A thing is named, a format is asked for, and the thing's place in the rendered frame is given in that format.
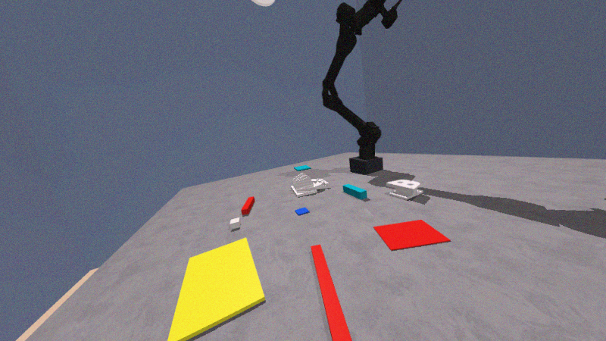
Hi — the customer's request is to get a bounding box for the red flat square plate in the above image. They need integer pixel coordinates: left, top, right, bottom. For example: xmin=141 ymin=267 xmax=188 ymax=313
xmin=374 ymin=220 xmax=451 ymax=251

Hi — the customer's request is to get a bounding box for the red rectangular block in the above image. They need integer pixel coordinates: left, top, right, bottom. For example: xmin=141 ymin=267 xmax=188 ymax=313
xmin=241 ymin=197 xmax=255 ymax=214

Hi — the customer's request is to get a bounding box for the yellow flat plate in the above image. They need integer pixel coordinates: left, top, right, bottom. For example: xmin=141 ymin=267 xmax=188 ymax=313
xmin=167 ymin=238 xmax=265 ymax=341

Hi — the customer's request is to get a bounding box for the red long flat bar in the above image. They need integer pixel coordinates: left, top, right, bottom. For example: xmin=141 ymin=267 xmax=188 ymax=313
xmin=311 ymin=245 xmax=352 ymax=341

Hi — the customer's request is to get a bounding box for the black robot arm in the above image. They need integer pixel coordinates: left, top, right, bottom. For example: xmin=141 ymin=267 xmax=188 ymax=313
xmin=322 ymin=0 xmax=386 ymax=160

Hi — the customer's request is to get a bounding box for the small white block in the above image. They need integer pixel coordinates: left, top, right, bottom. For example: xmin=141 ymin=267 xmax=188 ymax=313
xmin=230 ymin=217 xmax=241 ymax=230

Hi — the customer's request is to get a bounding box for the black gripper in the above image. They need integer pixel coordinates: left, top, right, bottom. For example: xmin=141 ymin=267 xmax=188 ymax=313
xmin=361 ymin=0 xmax=401 ymax=29

